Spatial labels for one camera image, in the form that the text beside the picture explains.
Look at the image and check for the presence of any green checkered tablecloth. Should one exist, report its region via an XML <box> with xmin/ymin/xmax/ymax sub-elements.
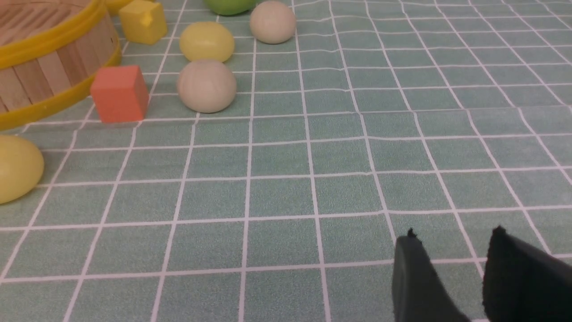
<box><xmin>1</xmin><ymin>0</ymin><xmax>571</xmax><ymax>322</ymax></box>

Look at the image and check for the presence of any yellow bun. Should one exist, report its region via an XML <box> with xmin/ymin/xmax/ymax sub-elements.
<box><xmin>179</xmin><ymin>21</ymin><xmax>235</xmax><ymax>63</ymax></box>
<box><xmin>0</xmin><ymin>135</ymin><xmax>45</xmax><ymax>204</ymax></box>

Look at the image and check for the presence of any orange cube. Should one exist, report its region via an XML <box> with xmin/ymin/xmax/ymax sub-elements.
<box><xmin>90</xmin><ymin>65</ymin><xmax>149</xmax><ymax>123</ymax></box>

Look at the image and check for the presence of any bamboo steamer tray yellow rim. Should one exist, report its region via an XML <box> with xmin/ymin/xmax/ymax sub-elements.
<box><xmin>0</xmin><ymin>0</ymin><xmax>122</xmax><ymax>130</ymax></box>

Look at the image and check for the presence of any green apple toy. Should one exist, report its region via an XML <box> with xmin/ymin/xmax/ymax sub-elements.
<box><xmin>203</xmin><ymin>0</ymin><xmax>259</xmax><ymax>16</ymax></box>

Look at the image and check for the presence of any yellow bun front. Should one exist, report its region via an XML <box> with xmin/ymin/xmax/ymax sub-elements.
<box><xmin>0</xmin><ymin>135</ymin><xmax>45</xmax><ymax>204</ymax></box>

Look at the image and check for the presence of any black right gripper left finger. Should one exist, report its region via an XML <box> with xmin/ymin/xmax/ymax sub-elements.
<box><xmin>392</xmin><ymin>228</ymin><xmax>470</xmax><ymax>322</ymax></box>

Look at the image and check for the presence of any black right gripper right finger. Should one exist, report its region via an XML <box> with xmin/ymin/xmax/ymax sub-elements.
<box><xmin>482</xmin><ymin>226</ymin><xmax>572</xmax><ymax>322</ymax></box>

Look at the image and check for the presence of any white bun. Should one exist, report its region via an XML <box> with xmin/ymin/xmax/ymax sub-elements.
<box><xmin>249</xmin><ymin>0</ymin><xmax>297</xmax><ymax>44</ymax></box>
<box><xmin>177</xmin><ymin>59</ymin><xmax>237</xmax><ymax>114</ymax></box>

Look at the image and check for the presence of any yellow cube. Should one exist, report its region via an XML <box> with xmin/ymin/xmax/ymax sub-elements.
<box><xmin>118</xmin><ymin>0</ymin><xmax>168</xmax><ymax>45</ymax></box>

